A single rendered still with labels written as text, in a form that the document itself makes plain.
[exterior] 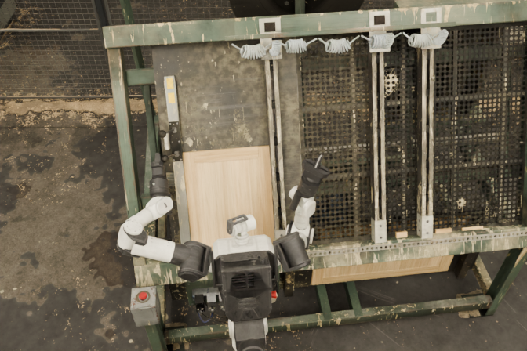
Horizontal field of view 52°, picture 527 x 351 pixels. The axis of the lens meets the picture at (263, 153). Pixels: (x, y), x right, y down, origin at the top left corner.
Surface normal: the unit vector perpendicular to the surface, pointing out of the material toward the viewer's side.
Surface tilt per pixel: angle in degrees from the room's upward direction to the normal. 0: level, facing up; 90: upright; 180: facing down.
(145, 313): 90
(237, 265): 23
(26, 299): 0
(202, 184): 58
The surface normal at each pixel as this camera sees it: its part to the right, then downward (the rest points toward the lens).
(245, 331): 0.04, -0.40
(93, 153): 0.00, -0.71
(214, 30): 0.10, 0.21
